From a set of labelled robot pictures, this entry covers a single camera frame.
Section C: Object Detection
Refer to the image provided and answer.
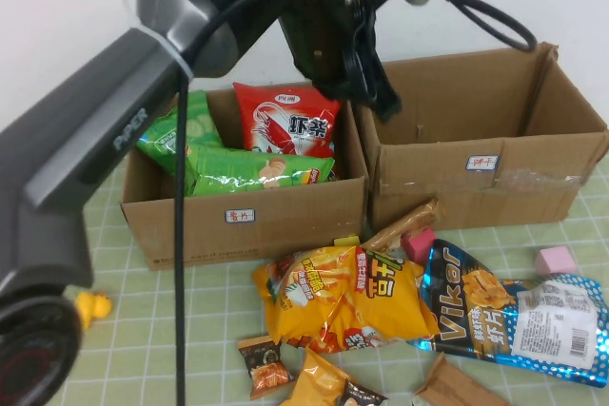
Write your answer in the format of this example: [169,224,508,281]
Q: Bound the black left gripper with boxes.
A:
[280,0,404,123]

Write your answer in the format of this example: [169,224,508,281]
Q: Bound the green Lay's potato chips bag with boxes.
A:
[183,145,336,197]

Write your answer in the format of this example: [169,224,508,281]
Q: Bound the red shrimp stick snack bag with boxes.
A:
[231,82,343,160]

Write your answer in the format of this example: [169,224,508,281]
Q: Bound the large yellow fries snack bag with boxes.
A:
[250,244,442,356]

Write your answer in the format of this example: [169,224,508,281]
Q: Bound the orange yellow snack packet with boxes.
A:
[289,347,356,406]

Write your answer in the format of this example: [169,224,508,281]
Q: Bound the brown paper snack packet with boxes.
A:
[412,352,510,406]

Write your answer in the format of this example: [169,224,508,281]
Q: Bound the brown wrapped biscuit bar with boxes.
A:
[368,197,446,251]

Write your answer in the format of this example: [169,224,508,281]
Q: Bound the small labelled cardboard box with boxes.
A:
[119,76,370,272]

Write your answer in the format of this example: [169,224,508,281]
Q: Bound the large taped cardboard box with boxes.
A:
[356,42,609,235]

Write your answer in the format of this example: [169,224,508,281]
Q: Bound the green cucumber Lay's chips bag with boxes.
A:
[136,90,225,177]

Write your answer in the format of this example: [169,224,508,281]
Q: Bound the magenta foam cube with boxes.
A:
[401,227,438,262]

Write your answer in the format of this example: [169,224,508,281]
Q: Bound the white zip tie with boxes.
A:
[117,0,197,82]

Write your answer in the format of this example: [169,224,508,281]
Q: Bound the blue Vikar shrimp chips bag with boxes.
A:
[421,238,609,391]

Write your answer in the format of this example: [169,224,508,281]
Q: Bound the light pink foam cube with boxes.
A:
[532,245,578,277]

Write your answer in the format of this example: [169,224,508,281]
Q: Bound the green checked tablecloth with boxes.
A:
[0,158,609,406]

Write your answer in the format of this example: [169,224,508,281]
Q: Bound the yellow rubber duck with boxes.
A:
[73,291,114,330]

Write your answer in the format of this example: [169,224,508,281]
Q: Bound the black camera cable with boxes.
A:
[173,0,539,406]

